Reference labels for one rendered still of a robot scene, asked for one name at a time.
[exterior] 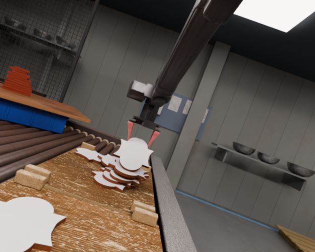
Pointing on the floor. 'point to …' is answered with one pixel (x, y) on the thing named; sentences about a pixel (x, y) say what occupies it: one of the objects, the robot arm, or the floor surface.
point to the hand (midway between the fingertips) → (138, 143)
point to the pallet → (301, 241)
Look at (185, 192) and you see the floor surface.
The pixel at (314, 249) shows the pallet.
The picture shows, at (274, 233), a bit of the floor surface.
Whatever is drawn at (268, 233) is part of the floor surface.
